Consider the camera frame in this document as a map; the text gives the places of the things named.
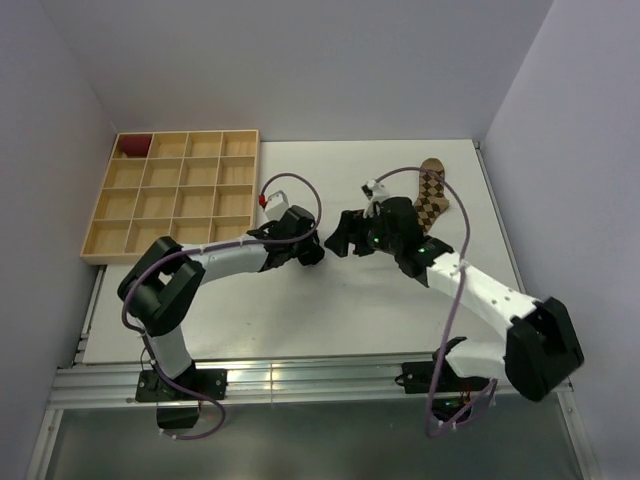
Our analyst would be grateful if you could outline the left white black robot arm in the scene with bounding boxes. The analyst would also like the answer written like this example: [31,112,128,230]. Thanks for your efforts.
[117,205,324,399]

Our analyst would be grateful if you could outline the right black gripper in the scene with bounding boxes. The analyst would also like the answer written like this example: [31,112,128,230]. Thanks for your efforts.
[324,207,402,258]

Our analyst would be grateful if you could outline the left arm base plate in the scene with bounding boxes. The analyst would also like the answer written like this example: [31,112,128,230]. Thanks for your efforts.
[135,367,227,433]

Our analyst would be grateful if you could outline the brown argyle sock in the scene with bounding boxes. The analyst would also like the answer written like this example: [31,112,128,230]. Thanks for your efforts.
[414,172,449,235]

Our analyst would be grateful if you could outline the red rolled sock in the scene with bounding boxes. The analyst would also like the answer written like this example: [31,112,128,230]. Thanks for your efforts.
[118,134,153,158]

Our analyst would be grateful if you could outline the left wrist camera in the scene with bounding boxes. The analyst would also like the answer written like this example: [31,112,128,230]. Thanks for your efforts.
[258,190,290,221]

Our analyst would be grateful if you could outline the wooden compartment tray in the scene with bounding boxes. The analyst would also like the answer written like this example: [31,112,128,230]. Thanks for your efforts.
[81,129,260,265]

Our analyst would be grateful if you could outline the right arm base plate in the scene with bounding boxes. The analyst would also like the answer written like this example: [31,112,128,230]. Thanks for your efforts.
[394,360,491,394]

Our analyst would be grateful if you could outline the aluminium rail frame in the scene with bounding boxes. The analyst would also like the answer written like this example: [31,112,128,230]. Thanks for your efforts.
[29,139,591,480]

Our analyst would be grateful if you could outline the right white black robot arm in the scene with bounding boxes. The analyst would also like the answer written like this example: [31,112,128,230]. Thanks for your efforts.
[325,197,584,402]

